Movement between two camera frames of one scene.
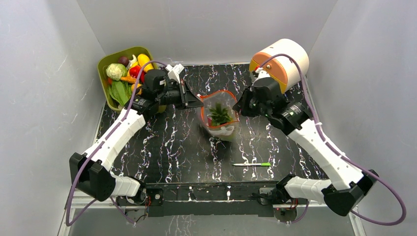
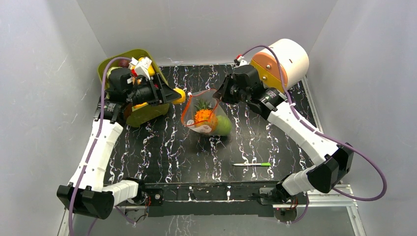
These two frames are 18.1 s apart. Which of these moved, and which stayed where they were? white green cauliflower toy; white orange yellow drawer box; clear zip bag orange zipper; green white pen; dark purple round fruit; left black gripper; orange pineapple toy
Moved: clear zip bag orange zipper; orange pineapple toy; left black gripper
Stayed: white orange yellow drawer box; dark purple round fruit; white green cauliflower toy; green white pen
